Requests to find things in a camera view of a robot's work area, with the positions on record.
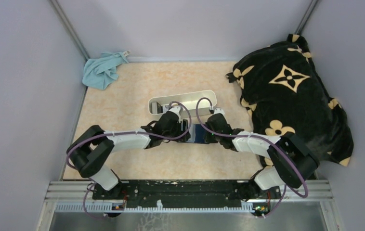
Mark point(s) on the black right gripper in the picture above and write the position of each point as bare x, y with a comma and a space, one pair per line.
206, 130

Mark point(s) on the blue leather card holder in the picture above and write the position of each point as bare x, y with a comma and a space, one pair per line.
198, 135

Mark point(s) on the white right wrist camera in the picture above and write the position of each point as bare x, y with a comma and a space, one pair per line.
217, 110

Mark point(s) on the aluminium frame rail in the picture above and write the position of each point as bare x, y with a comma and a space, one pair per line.
76, 196

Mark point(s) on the light blue cloth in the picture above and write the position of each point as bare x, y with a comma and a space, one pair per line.
101, 72

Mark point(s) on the white oval plastic bin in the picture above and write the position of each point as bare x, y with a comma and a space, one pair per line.
157, 106

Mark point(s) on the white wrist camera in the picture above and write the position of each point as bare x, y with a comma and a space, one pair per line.
217, 110
176, 110

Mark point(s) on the black gold patterned blanket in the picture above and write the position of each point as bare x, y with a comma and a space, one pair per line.
282, 92

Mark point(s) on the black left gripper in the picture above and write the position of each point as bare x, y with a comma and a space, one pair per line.
182, 128

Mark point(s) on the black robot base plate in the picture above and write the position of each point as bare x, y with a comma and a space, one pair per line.
185, 193

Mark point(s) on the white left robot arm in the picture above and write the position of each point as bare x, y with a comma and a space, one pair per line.
89, 153

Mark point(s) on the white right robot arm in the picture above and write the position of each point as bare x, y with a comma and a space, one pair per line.
293, 162

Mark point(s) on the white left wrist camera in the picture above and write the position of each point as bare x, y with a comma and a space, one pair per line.
176, 110

